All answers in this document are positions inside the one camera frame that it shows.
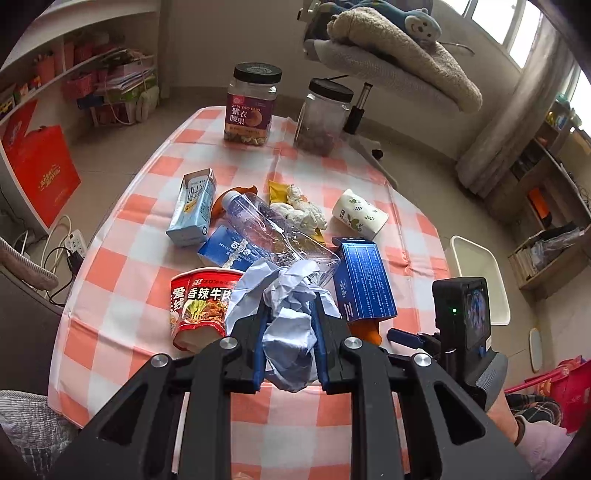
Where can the orange peel piece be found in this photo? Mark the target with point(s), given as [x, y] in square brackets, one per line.
[222, 202]
[367, 330]

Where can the white floral paper cup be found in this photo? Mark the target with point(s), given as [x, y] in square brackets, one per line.
[361, 216]

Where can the white trash bin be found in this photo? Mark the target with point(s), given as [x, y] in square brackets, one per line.
[470, 259]

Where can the blue white snack wrapper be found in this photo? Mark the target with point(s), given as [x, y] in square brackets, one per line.
[227, 249]

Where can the light blue milk carton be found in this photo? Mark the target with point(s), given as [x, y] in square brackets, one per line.
[191, 217]

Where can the blue monkey plush toy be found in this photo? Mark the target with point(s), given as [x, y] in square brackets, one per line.
[417, 24]

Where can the white bookshelf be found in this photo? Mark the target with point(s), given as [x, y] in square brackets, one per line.
[87, 64]

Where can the red instant noodle cup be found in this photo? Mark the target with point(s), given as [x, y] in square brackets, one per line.
[199, 299]

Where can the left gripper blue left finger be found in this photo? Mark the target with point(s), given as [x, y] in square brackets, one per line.
[171, 419]

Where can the crushed clear plastic bottle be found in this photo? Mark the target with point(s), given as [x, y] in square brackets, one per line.
[281, 243]

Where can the white tissue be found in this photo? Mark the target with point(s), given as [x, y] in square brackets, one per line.
[300, 212]

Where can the wooden side shelf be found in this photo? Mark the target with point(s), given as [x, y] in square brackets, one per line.
[546, 211]

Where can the white paper ball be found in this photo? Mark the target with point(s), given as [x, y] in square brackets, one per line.
[288, 338]

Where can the pink checkered tablecloth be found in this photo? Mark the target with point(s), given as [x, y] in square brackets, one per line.
[117, 313]

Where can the blue rectangular carton box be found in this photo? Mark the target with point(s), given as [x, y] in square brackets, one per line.
[362, 285]

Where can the grey office chair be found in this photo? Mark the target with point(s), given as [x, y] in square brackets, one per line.
[376, 71]

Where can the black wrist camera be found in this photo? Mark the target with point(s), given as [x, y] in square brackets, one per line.
[464, 322]

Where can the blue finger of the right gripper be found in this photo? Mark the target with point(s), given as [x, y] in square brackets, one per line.
[429, 343]

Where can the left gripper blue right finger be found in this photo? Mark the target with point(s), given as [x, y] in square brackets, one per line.
[410, 419]

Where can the beige curtain right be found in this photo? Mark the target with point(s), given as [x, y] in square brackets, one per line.
[499, 144]

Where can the nut jar purple label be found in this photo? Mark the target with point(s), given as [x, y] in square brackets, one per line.
[250, 102]

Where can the white power strip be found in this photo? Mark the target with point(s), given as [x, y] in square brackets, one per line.
[74, 242]

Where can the yellow snack wrapper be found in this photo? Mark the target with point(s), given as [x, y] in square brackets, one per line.
[277, 191]

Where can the beige fleece blanket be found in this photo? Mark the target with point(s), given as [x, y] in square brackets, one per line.
[433, 64]

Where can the red gift box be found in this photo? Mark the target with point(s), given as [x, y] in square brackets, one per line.
[42, 164]

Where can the clear jar black lid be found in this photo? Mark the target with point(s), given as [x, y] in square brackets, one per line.
[322, 116]

